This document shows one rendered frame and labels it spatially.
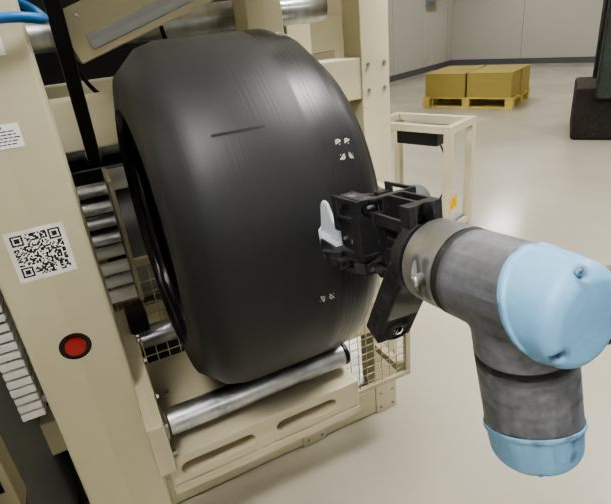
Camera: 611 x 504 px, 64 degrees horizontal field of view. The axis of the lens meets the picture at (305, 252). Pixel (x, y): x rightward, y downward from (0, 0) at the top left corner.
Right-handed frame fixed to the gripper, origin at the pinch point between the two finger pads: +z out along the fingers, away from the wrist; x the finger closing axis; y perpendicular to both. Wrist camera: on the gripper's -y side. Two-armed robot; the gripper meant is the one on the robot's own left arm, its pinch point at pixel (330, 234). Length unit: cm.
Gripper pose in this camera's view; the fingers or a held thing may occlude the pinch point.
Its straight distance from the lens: 62.6
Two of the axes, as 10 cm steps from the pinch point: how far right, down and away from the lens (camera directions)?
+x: -8.9, 2.7, -3.6
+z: -4.3, -2.4, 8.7
